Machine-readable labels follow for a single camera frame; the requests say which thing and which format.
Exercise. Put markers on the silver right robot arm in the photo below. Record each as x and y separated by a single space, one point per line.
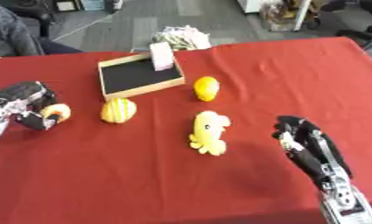
347 204

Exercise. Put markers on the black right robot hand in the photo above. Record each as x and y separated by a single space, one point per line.
308 145

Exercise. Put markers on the white box flap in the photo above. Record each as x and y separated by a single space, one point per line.
161 56

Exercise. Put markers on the orange and yellow toy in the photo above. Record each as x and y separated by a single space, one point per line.
57 111

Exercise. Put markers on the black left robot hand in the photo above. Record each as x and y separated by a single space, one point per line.
28 99

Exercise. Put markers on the tan box with black inside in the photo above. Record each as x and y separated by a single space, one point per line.
137 76

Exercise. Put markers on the person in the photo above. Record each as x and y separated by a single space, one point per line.
15 32

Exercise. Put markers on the white patterned bag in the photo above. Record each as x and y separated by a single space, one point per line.
181 37

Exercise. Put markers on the black office chair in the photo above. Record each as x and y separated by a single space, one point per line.
33 13

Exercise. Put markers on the yellow striped toy squash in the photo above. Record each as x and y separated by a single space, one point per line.
118 110

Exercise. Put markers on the yellow toy lemon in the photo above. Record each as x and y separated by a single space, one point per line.
206 88

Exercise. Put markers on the dark chair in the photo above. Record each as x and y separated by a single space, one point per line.
359 29

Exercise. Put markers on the yellow soft toy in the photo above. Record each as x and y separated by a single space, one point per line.
210 132

